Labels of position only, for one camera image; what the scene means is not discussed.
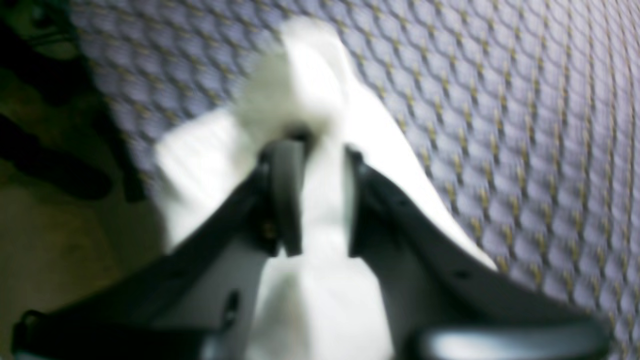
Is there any white printed T-shirt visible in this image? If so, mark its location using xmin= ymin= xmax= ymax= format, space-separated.
xmin=153 ymin=17 xmax=497 ymax=360

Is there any patterned grey tablecloth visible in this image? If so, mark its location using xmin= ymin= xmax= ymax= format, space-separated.
xmin=69 ymin=0 xmax=640 ymax=360

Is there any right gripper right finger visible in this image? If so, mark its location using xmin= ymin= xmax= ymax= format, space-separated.
xmin=345 ymin=146 xmax=611 ymax=360

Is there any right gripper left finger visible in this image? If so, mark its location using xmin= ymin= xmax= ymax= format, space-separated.
xmin=13 ymin=140 xmax=306 ymax=360

